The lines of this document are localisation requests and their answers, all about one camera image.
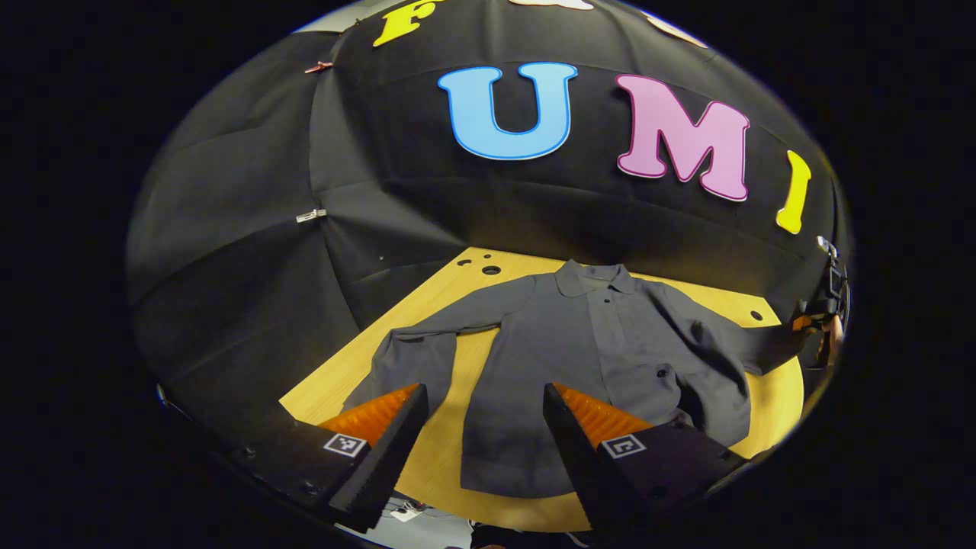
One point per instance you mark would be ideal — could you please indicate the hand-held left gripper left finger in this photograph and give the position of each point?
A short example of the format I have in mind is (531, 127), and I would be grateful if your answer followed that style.
(393, 450)

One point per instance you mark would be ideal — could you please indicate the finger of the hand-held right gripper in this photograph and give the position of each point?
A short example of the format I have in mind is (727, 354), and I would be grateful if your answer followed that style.
(808, 320)

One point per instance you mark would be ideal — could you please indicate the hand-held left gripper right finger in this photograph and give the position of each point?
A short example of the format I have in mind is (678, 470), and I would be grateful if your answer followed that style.
(576, 450)

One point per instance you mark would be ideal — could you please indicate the grey button shirt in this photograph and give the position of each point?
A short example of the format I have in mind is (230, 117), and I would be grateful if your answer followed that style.
(557, 351)

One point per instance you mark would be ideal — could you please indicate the silver cloth clip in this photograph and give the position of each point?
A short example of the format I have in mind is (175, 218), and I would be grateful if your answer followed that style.
(310, 216)

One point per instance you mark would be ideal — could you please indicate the black backdrop cloth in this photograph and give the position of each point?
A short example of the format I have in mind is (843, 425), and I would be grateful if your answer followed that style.
(381, 191)

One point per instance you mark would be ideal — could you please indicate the copper cloth clip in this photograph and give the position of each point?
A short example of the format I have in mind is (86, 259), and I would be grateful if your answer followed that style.
(318, 67)

